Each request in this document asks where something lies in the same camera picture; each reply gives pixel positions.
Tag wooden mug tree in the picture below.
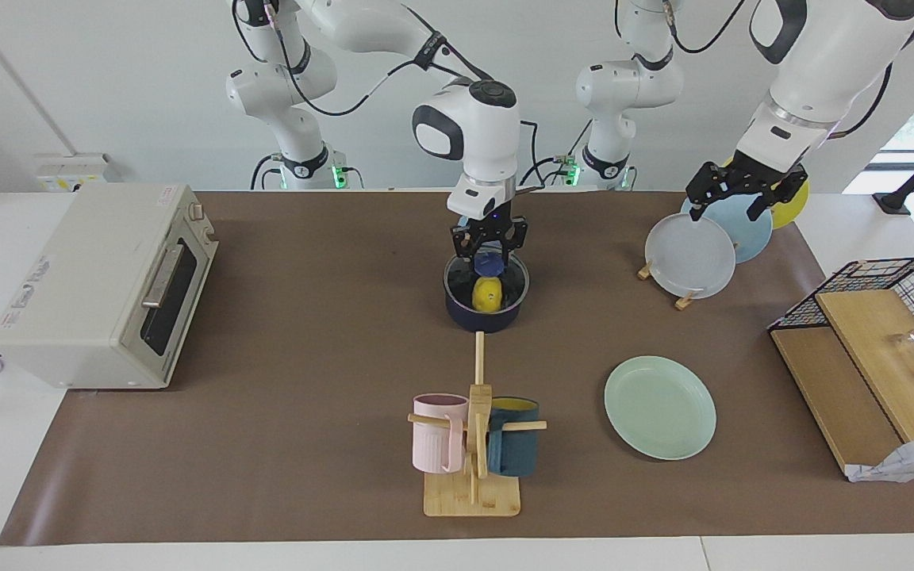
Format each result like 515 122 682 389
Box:
407 331 547 518

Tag light green plate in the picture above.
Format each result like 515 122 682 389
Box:
604 355 717 461

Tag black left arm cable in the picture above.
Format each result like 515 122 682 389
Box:
662 0 898 140

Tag glass lid with blue knob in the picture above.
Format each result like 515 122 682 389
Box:
443 250 529 314

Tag wooden plate rack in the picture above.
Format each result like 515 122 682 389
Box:
637 258 700 310

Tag pink ribbed mug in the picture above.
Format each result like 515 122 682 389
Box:
413 393 470 474

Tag yellow plate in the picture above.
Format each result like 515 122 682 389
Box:
723 155 810 231

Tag grey plate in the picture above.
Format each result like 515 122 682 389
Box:
645 213 737 300

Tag black base cable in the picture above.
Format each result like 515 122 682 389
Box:
519 119 593 188

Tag wooden cutting boards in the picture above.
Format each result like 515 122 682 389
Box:
816 289 914 443

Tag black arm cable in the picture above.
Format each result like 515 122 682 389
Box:
231 0 541 191
662 0 898 140

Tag beige toaster oven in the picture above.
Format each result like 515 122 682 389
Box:
0 182 220 389

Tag yellow lemon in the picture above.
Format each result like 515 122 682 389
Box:
472 276 503 312

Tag light blue plate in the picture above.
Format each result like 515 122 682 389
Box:
681 194 774 264

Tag black wire basket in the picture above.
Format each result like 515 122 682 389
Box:
768 256 914 366

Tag dark teal mug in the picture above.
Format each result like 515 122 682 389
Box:
487 397 540 477

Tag white power strip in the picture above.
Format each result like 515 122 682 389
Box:
35 153 113 194

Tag brown table mat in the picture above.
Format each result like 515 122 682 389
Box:
0 190 914 546

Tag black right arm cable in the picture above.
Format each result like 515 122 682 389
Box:
231 0 541 191

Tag dark blue saucepan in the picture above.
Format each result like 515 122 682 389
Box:
443 254 529 332

